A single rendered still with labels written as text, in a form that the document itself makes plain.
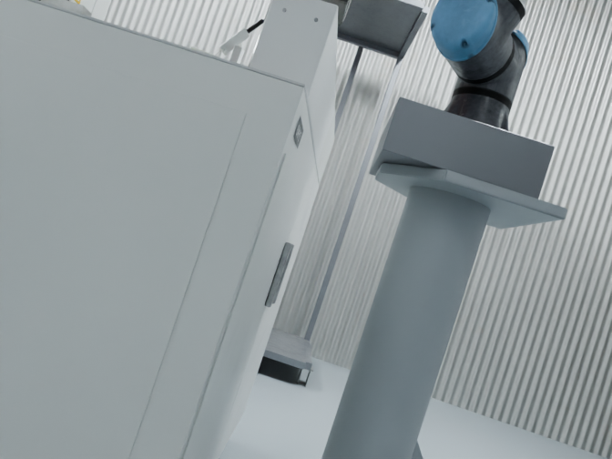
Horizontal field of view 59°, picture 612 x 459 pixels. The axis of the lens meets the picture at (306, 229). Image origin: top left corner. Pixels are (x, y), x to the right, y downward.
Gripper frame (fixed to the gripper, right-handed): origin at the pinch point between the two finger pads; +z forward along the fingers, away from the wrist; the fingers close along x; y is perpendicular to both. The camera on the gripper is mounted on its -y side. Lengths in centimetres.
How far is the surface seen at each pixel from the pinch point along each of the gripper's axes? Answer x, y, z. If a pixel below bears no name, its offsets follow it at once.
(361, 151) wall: -223, -12, -21
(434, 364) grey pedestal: 14, -38, 61
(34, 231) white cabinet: 46, 23, 58
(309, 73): 40.0, -3.1, 25.2
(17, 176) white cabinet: 46, 28, 52
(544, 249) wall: -225, -138, 2
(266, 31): 40.0, 4.6, 21.3
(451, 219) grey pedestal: 16, -33, 35
